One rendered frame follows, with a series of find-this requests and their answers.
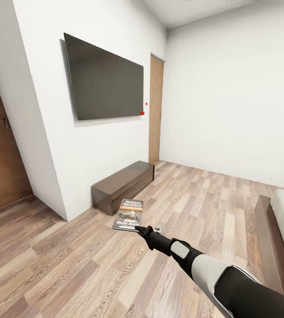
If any hardback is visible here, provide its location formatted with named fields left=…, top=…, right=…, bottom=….
left=112, top=199, right=144, bottom=233

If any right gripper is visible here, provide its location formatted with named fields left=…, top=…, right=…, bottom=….
left=135, top=226, right=164, bottom=251

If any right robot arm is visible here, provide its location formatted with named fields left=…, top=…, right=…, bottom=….
left=135, top=225, right=284, bottom=318

